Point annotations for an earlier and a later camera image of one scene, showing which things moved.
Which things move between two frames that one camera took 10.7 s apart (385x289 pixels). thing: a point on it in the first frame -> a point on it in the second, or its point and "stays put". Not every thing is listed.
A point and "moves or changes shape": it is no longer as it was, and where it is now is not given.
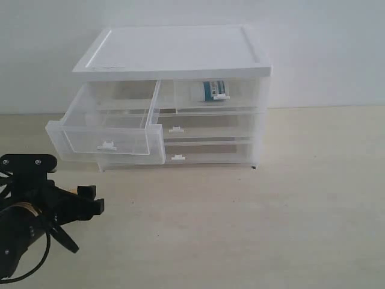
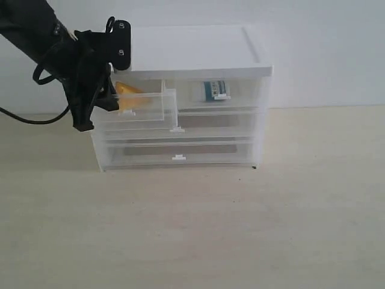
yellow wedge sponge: [73, 190] -> [130, 98]
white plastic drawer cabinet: [177, 97] stays put
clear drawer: [108, 123] moves or changes shape
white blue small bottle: [215, 90] stays put
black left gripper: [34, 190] -> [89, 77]
